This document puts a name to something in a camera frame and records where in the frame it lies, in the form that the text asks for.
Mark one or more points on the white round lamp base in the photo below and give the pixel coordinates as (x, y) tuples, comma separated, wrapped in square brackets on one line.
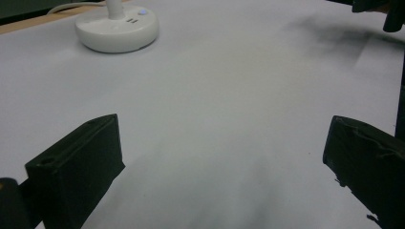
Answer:
[(117, 30)]

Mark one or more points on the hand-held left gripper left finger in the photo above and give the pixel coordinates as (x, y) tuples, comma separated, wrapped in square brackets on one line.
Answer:
[(76, 165)]

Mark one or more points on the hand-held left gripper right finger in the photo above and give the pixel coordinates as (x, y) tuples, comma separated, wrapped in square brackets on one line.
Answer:
[(369, 159)]

